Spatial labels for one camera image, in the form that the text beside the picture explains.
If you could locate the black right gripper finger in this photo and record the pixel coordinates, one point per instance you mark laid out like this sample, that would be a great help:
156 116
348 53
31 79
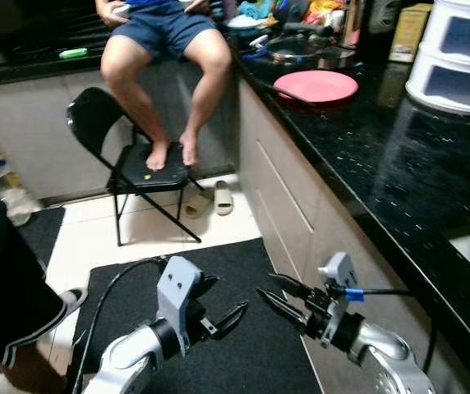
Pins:
286 312
292 287

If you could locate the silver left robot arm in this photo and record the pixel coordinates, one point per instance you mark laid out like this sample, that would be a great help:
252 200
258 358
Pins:
128 357

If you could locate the grey kitchen base cabinet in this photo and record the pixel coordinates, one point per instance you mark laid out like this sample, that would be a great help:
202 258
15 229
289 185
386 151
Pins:
46 131
301 213

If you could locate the black floor mat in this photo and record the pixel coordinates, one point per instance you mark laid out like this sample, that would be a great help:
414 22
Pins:
243 361
46 234

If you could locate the beige slipper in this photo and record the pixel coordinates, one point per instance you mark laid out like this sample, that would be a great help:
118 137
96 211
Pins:
198 203
223 197

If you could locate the black folding chair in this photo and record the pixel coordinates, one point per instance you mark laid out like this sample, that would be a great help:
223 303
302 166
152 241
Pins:
95 123

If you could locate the person in black shorts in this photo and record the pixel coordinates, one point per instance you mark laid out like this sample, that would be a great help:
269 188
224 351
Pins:
5 279

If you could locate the pink plastic plate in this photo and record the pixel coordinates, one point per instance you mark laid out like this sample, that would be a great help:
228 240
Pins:
317 86

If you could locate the clear plastic bag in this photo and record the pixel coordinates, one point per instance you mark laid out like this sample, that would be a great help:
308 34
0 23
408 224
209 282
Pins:
17 201

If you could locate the steel pan with glass lid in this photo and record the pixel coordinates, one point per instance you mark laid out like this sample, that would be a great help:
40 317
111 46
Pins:
301 51

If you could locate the small white device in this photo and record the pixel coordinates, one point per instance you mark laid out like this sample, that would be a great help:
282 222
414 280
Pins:
260 41

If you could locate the white tiered storage container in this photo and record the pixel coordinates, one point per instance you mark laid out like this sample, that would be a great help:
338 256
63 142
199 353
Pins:
449 90

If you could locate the person in blue shorts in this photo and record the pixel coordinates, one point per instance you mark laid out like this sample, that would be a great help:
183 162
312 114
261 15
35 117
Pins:
165 29

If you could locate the white plate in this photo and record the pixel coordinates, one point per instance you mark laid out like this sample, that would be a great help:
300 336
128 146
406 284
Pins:
247 22

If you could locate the green lighter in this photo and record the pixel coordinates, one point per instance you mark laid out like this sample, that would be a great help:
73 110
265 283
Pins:
74 53

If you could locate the yellow tin box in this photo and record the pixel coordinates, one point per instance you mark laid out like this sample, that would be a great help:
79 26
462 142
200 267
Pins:
409 33

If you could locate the teal plastic item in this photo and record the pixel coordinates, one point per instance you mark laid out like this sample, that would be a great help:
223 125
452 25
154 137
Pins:
255 8

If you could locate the white phone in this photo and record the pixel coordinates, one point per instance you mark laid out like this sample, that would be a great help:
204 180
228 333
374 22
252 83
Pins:
122 10

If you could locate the black gas stove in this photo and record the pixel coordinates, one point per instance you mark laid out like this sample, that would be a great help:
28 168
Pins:
46 37

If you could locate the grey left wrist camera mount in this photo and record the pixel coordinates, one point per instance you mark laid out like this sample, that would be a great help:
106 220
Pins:
177 287

